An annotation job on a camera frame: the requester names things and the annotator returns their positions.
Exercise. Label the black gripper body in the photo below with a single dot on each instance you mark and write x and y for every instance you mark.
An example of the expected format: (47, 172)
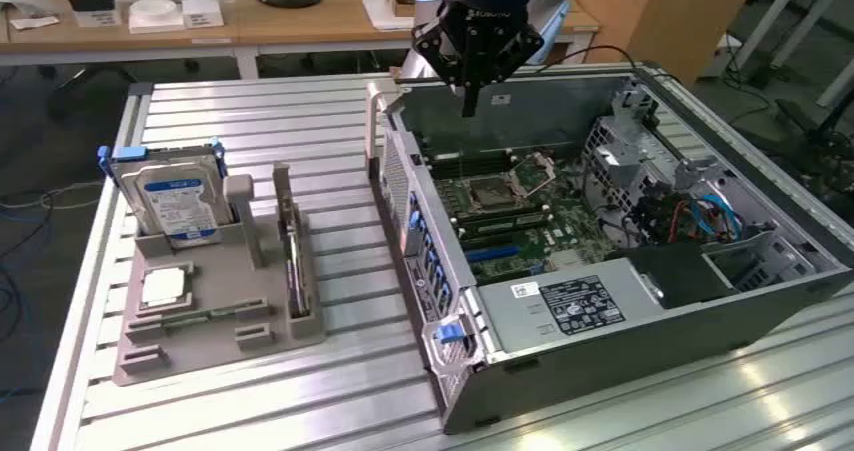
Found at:
(487, 31)

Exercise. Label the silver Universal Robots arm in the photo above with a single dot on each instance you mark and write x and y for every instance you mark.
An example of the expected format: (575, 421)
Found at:
(420, 66)

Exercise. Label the white paper stack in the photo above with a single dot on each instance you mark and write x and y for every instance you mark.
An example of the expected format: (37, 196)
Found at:
(383, 13)

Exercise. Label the wooden desk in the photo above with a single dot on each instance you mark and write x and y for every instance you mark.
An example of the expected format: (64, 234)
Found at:
(300, 26)

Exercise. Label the wooden cabinet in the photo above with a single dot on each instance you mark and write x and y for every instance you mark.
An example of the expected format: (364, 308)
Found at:
(667, 21)

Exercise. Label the metal socket cover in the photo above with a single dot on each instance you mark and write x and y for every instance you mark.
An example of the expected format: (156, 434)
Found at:
(557, 171)

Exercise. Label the silver perforated drive cage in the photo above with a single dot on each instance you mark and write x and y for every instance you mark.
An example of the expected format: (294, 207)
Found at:
(621, 171)

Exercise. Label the CPU socket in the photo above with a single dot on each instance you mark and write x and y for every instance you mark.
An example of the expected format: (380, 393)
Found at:
(494, 193)

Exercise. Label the plain white box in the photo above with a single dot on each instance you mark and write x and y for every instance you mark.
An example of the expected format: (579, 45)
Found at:
(200, 13)

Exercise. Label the green motherboard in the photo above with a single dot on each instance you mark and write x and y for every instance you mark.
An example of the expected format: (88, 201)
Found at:
(567, 221)

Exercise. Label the blue expansion slot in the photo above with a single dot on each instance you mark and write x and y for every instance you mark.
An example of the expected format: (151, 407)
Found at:
(494, 254)

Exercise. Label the white box with black top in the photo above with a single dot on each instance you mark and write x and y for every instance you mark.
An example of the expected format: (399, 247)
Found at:
(96, 16)

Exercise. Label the hard disk with blue carrier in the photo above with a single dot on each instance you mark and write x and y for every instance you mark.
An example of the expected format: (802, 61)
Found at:
(176, 206)

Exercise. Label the grey power supply unit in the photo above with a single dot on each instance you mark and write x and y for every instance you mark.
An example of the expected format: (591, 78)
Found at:
(567, 301)

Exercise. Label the blue case latch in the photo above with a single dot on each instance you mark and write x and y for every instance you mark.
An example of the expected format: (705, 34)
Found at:
(447, 333)

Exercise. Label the white paper slip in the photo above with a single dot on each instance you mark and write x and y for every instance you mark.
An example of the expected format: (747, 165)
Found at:
(33, 22)

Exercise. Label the silver CPU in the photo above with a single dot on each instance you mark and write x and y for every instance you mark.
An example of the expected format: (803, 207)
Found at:
(163, 286)

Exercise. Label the green RAM stick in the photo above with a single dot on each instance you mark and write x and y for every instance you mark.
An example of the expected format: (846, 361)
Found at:
(200, 317)

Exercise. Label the dark grey open PC case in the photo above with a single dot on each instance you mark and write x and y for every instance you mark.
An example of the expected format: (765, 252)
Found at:
(601, 371)

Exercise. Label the grey parts rack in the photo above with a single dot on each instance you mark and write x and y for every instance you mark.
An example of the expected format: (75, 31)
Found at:
(220, 336)

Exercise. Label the white table leg frame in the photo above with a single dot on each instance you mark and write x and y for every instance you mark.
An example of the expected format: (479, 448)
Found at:
(767, 46)

